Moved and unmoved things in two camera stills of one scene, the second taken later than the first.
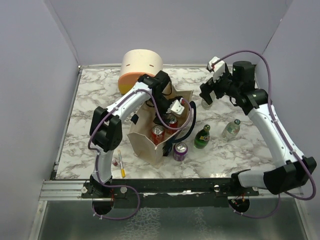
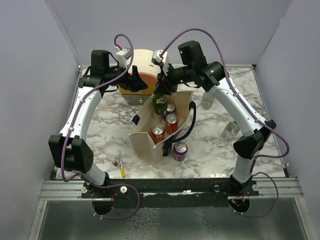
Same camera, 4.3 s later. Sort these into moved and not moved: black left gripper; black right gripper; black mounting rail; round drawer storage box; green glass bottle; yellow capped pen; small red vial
Moved: black right gripper; black left gripper; green glass bottle
Not moved: small red vial; round drawer storage box; yellow capped pen; black mounting rail
